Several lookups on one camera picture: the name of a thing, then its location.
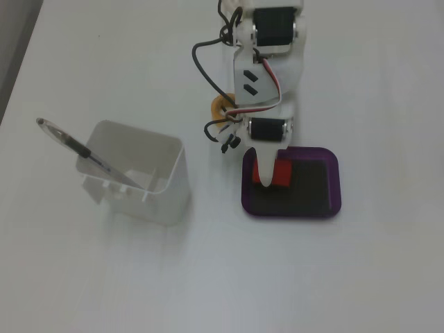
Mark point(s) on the yellow tape roll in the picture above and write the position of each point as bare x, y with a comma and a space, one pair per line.
215, 109

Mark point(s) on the purple metal tray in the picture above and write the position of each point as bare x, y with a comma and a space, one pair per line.
312, 187

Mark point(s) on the white plastic pen holder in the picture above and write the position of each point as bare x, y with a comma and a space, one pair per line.
149, 180

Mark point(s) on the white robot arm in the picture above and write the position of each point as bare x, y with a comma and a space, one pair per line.
270, 45

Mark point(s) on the small black plug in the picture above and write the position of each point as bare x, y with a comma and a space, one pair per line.
231, 143

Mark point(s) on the black pen clear cap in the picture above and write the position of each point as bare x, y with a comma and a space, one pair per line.
69, 141

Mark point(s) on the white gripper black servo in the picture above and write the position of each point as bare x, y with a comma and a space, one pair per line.
266, 129

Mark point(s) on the red cube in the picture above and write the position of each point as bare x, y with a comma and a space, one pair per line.
281, 173

